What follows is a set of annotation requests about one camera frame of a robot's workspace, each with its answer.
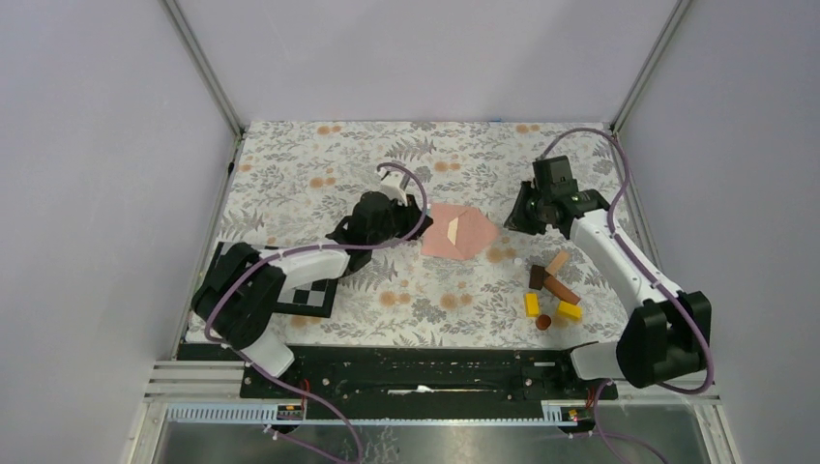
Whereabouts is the yellow block near front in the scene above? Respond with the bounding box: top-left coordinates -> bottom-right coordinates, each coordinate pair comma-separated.
524,293 -> 541,318

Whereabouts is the reddish brown wooden block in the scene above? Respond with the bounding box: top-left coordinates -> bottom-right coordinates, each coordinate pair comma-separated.
543,275 -> 581,305

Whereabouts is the yellow block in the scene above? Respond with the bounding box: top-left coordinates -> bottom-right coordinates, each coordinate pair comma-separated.
556,301 -> 582,322
524,293 -> 541,318

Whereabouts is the floral patterned table mat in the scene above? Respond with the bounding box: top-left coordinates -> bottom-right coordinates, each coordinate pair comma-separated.
216,121 -> 627,349

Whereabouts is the white slotted cable duct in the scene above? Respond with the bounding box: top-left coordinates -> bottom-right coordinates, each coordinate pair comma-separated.
165,403 -> 580,427

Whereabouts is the left aluminium frame post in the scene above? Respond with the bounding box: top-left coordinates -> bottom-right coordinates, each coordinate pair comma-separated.
159,0 -> 245,138

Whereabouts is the light wooden block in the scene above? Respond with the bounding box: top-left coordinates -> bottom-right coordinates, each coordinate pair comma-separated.
545,249 -> 571,276

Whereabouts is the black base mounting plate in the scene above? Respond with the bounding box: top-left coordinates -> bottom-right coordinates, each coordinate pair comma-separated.
179,345 -> 620,421

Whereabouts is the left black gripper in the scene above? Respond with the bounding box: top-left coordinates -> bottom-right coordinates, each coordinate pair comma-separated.
368,191 -> 432,248

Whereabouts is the yellow block right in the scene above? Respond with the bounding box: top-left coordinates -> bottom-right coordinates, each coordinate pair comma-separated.
556,301 -> 582,322

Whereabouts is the dark brown wooden block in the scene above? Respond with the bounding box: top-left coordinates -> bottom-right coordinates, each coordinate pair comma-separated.
528,265 -> 547,291

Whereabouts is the black grey checkerboard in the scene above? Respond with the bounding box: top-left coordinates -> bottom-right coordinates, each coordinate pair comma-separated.
200,241 -> 338,318

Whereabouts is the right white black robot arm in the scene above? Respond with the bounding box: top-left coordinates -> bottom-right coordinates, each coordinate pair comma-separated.
504,157 -> 714,398

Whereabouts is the small brown wooden cylinder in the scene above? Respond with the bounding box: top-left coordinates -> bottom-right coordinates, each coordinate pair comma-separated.
535,314 -> 552,331

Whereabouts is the aluminium frame post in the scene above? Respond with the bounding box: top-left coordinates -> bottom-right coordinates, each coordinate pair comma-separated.
159,0 -> 245,138
609,0 -> 693,136

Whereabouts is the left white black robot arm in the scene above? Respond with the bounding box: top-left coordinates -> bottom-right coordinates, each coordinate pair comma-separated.
191,162 -> 433,397

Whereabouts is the right aluminium frame post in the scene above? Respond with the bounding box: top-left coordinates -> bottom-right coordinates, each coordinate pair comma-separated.
609,0 -> 693,136

